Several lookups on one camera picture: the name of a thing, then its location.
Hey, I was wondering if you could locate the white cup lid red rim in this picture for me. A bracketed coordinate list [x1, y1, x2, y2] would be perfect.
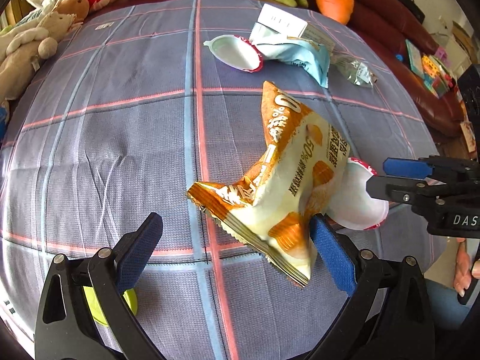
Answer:
[326, 158, 389, 231]

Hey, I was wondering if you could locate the orange white chip bag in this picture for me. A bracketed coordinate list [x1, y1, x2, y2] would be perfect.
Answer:
[187, 81, 350, 287]

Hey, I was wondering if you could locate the clear crinkled plastic wrapper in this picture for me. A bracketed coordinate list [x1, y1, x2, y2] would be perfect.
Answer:
[330, 53, 377, 88]

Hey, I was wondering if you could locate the light blue snack wrapper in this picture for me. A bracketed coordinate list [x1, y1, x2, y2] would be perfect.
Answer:
[249, 23, 330, 89]

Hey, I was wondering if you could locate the green white medicine box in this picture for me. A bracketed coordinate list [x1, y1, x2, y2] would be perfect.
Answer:
[257, 3, 335, 52]

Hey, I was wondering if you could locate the person's right hand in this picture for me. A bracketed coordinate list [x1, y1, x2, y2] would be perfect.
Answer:
[453, 238, 479, 297]

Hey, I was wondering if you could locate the yellow green ball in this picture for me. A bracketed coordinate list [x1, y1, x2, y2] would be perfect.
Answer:
[83, 286, 138, 327]

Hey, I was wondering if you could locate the teal children's book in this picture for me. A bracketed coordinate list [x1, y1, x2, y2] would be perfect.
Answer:
[405, 39, 425, 80]

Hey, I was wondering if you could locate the plaid grey tablecloth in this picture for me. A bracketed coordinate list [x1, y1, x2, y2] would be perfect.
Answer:
[1, 0, 436, 359]

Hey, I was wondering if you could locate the white foil lid red rim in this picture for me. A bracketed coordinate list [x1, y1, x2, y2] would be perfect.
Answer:
[203, 34, 264, 72]

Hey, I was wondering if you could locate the white rabbit plush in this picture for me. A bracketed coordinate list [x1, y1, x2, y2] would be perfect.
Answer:
[1, 11, 76, 101]

